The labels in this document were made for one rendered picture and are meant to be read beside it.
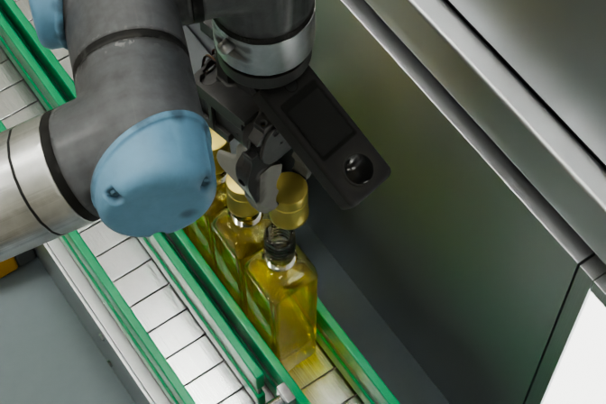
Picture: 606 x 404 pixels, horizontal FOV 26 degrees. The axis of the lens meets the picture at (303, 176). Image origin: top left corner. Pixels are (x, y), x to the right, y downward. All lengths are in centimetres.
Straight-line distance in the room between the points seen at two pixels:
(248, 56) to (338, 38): 27
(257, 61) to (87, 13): 15
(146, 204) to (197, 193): 3
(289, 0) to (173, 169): 18
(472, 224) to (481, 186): 7
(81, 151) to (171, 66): 8
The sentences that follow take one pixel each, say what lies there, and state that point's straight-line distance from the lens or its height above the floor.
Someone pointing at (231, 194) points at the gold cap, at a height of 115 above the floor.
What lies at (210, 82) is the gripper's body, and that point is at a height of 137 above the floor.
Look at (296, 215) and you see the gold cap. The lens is 114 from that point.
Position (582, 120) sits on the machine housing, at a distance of 97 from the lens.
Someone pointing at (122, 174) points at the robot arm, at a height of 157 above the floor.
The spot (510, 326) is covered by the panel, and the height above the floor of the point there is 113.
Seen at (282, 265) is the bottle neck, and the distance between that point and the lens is 125.
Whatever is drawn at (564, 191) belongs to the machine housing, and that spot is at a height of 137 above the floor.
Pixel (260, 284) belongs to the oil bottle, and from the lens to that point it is 127.
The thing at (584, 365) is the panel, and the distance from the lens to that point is 113.
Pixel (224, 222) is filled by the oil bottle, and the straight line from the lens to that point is 129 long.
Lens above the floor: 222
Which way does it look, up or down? 59 degrees down
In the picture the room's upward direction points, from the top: straight up
